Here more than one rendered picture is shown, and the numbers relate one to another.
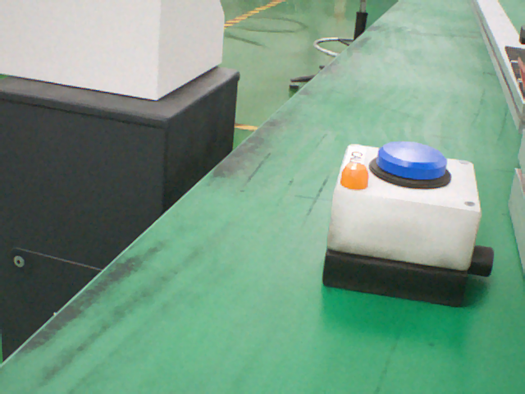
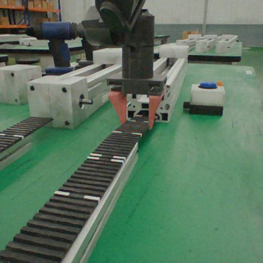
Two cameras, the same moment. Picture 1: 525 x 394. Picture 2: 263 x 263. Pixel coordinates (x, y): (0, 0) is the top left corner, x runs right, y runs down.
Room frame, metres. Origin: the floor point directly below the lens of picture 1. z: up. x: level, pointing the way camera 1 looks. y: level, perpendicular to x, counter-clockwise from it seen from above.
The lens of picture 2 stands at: (1.14, -0.22, 0.98)
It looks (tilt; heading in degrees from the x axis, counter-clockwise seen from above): 21 degrees down; 184
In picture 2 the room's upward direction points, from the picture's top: straight up
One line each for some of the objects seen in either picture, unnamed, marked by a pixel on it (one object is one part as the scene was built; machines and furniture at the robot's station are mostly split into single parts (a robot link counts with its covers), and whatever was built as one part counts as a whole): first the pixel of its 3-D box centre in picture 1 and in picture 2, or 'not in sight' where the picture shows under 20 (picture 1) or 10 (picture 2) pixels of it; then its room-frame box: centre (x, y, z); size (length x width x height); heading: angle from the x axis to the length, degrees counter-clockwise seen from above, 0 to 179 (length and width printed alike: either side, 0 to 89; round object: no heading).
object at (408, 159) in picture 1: (410, 167); (208, 86); (0.43, -0.08, 0.84); 0.04 x 0.04 x 0.02
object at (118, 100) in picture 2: not in sight; (130, 104); (0.62, -0.26, 0.84); 0.07 x 0.07 x 0.09; 81
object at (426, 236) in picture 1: (416, 220); (203, 98); (0.43, -0.09, 0.81); 0.10 x 0.08 x 0.06; 81
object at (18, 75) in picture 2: not in sight; (22, 84); (0.36, -0.60, 0.83); 0.11 x 0.10 x 0.10; 71
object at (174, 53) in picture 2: not in sight; (174, 54); (-0.12, -0.13, 0.87); 0.16 x 0.11 x 0.07; 171
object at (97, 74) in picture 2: not in sight; (115, 73); (0.10, -0.36, 0.82); 0.80 x 0.10 x 0.09; 171
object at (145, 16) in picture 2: not in sight; (135, 30); (0.62, -0.25, 0.97); 0.07 x 0.06 x 0.07; 63
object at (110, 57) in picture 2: not in sight; (115, 59); (0.10, -0.36, 0.87); 0.16 x 0.11 x 0.07; 171
